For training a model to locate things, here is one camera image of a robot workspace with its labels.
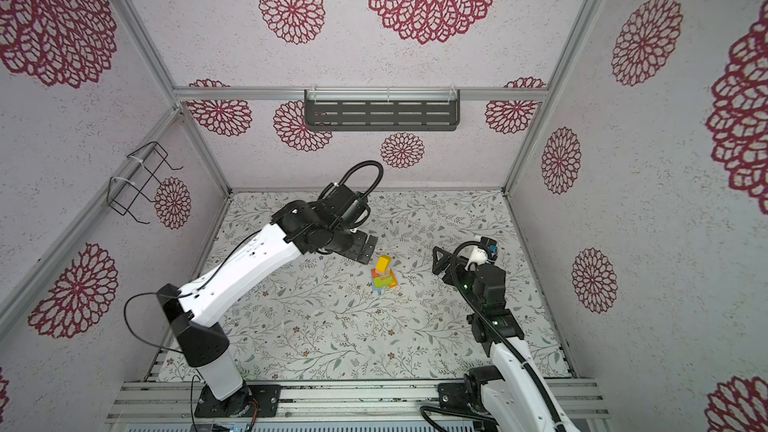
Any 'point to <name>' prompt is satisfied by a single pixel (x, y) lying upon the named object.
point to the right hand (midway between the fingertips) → (447, 249)
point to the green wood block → (379, 282)
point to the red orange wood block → (374, 273)
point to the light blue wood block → (376, 289)
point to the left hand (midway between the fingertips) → (355, 248)
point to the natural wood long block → (385, 274)
